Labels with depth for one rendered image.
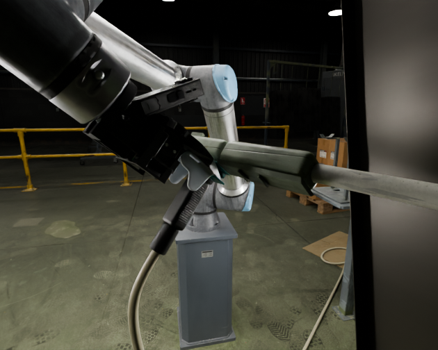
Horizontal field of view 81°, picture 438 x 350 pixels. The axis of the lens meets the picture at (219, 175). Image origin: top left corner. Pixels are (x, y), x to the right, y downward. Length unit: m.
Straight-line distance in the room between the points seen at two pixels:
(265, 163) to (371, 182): 0.13
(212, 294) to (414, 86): 1.28
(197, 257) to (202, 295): 0.22
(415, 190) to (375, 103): 0.20
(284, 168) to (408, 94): 0.19
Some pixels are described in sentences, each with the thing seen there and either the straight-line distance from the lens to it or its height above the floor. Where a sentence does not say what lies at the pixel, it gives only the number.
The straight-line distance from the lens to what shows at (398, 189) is 0.30.
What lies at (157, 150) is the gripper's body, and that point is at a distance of 0.35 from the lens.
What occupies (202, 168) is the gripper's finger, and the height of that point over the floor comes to 1.14.
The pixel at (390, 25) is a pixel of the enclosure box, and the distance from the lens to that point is 0.47.
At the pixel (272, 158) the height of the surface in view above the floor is 1.17.
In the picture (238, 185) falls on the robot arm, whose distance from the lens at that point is 1.17.
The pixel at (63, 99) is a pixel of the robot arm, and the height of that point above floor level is 1.24.
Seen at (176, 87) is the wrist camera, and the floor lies 1.26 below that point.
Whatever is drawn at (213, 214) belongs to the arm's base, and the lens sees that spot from 1.35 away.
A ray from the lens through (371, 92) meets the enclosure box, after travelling 0.47.
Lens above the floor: 1.23
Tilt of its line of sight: 13 degrees down
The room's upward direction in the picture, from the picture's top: straight up
